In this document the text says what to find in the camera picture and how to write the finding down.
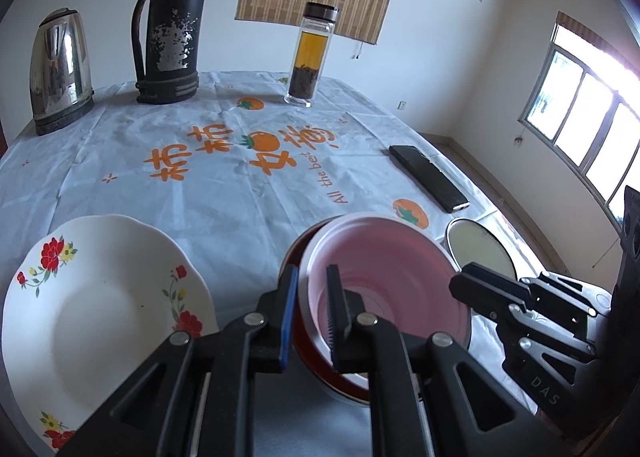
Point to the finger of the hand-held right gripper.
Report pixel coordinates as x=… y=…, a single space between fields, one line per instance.
x=500 y=277
x=480 y=294

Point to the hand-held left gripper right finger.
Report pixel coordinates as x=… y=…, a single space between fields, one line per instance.
x=332 y=307

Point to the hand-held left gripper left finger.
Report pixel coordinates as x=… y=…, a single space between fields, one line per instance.
x=289 y=317

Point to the pink bowl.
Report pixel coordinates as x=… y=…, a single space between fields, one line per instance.
x=390 y=267

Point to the red rimmed bowl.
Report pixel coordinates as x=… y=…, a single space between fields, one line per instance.
x=345 y=394

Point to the white plate red flowers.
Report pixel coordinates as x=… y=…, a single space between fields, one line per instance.
x=90 y=327

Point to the small round mirror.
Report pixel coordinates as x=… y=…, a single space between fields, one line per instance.
x=480 y=247

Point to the black remote control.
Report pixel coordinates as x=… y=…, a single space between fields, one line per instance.
x=430 y=177

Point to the glass window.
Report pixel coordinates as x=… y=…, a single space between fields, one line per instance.
x=590 y=112

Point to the white printed tablecloth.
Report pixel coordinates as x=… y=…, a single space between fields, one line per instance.
x=200 y=102

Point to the glass tea bottle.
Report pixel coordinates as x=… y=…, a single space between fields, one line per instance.
x=307 y=52

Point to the worn black thermos flask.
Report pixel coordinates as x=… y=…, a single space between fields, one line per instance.
x=170 y=37

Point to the stainless steel electric kettle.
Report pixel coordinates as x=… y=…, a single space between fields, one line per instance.
x=60 y=72

